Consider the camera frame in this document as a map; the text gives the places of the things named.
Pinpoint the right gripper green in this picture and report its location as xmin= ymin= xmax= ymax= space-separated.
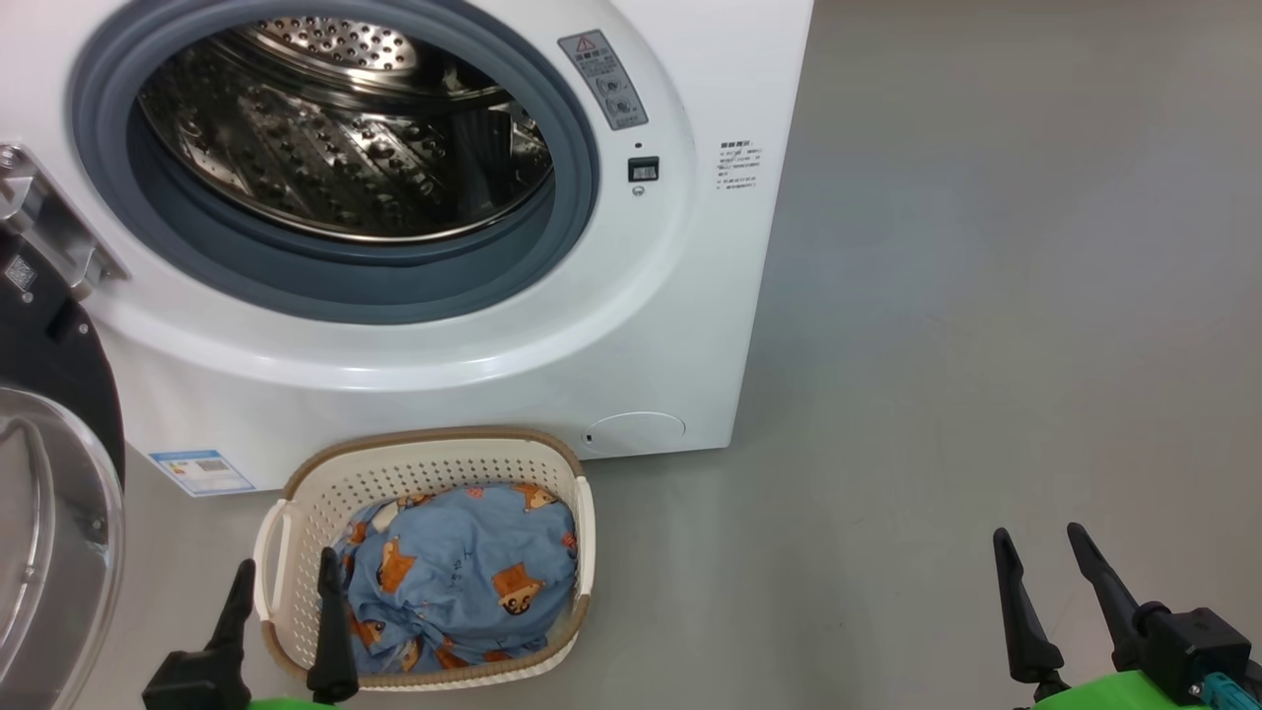
xmin=993 ymin=523 xmax=1222 ymax=710

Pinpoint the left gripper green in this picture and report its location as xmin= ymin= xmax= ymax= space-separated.
xmin=202 ymin=547 xmax=360 ymax=710

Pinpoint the black glass washer door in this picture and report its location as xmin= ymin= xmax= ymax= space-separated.
xmin=0 ymin=232 xmax=127 ymax=710

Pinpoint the white front-load washing machine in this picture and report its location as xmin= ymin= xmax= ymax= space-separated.
xmin=0 ymin=0 xmax=815 ymax=494

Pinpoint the metal door hinge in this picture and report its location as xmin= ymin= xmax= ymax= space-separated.
xmin=0 ymin=143 xmax=129 ymax=302

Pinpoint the stainless steel washer drum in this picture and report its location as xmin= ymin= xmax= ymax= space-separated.
xmin=136 ymin=15 xmax=555 ymax=243

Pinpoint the blue energy label sticker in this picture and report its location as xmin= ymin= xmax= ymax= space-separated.
xmin=150 ymin=451 xmax=255 ymax=497

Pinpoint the cream perforated laundry basket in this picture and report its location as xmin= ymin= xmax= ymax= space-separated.
xmin=253 ymin=426 xmax=596 ymax=691

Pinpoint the round white filter cover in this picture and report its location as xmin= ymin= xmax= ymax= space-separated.
xmin=589 ymin=411 xmax=686 ymax=458

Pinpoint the grey warning label sticker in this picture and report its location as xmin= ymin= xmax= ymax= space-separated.
xmin=558 ymin=30 xmax=649 ymax=131

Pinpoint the teal right camera cable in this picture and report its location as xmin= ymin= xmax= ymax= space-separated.
xmin=1195 ymin=674 xmax=1245 ymax=710

